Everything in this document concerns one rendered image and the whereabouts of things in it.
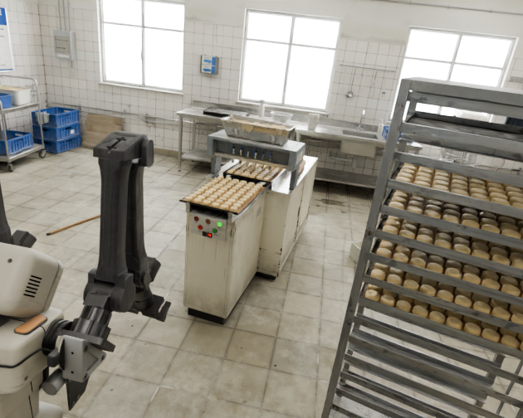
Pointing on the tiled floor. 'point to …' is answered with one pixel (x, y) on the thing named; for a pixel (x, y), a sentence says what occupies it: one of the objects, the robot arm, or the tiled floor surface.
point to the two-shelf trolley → (7, 126)
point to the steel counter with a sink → (336, 129)
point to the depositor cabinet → (281, 217)
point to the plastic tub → (355, 250)
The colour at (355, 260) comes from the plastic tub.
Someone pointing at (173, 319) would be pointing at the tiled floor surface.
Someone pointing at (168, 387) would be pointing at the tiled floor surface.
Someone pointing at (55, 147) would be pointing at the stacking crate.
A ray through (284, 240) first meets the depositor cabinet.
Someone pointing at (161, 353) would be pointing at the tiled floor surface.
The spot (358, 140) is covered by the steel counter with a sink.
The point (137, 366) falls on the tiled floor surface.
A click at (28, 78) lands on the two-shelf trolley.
